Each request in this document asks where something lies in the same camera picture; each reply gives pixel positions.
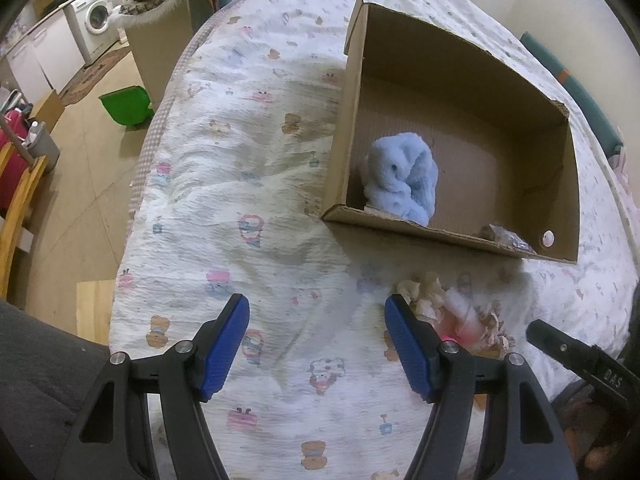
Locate beige laundry hamper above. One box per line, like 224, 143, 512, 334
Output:
121, 0, 195, 112

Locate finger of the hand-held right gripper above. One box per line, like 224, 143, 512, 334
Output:
526, 319, 632, 412

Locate small cardboard box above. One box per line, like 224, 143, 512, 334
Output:
31, 90, 67, 122

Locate printed white bed blanket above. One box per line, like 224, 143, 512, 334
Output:
107, 0, 640, 480

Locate small clear plastic packet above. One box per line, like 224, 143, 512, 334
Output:
481, 223, 537, 254

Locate grey plastic bin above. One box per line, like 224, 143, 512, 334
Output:
25, 120, 62, 175

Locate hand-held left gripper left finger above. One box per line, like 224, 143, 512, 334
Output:
65, 293, 251, 480

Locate teal rolled mat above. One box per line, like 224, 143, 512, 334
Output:
519, 31, 625, 158

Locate pink suitcase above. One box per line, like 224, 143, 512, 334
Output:
0, 105, 32, 213

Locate green plastic bin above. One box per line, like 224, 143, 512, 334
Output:
98, 86, 156, 128

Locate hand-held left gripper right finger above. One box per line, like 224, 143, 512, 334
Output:
384, 294, 581, 480

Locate yellow wooden chair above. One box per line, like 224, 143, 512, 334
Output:
0, 115, 50, 301

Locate cream and pink plush toy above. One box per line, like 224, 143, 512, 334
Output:
397, 271, 517, 361

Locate patterned floor rug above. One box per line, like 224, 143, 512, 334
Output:
59, 49, 132, 107

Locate white kitchen cabinets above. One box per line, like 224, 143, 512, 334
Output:
4, 10, 86, 106

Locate light blue plush toy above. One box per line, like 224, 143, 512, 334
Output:
361, 131, 440, 228

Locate brown cardboard box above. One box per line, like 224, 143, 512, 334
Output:
320, 0, 582, 265

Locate white washing machine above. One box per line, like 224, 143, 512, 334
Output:
65, 0, 121, 66

